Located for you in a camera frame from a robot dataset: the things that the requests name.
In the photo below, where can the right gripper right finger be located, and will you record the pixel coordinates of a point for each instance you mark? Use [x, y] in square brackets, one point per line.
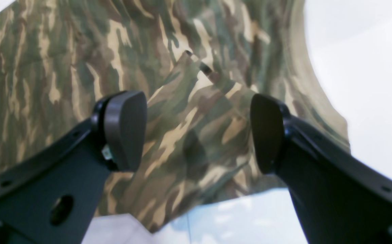
[338, 199]

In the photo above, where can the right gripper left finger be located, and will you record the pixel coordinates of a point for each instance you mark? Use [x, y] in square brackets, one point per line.
[51, 198]

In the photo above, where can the camouflage t-shirt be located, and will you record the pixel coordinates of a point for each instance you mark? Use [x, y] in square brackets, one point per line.
[199, 62]

